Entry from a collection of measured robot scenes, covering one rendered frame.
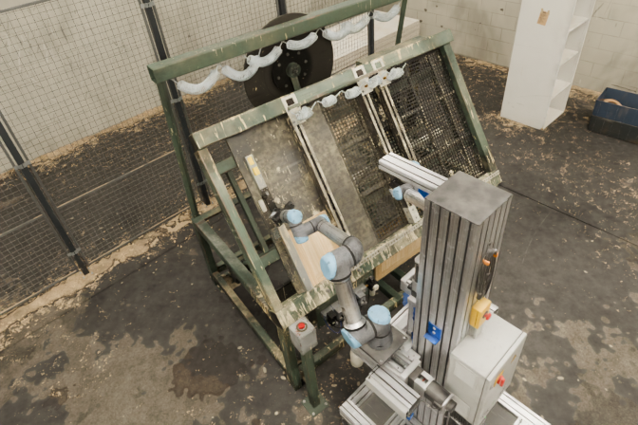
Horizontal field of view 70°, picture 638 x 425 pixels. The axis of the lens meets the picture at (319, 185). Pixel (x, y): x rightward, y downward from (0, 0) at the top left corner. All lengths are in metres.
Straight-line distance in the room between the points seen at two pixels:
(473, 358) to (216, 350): 2.24
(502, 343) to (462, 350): 0.20
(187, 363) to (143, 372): 0.34
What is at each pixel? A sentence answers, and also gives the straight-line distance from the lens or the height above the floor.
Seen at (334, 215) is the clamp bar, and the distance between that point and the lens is 3.02.
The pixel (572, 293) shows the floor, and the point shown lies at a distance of 4.47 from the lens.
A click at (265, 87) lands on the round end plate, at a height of 1.79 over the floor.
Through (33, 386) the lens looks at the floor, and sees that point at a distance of 4.47.
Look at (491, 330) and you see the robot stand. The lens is 2.50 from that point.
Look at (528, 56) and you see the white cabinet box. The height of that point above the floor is 0.89.
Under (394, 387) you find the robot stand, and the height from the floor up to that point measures 0.96.
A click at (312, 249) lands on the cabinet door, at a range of 3.02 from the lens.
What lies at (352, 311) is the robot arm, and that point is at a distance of 2.32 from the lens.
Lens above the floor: 3.24
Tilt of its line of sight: 38 degrees down
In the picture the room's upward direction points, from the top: 6 degrees counter-clockwise
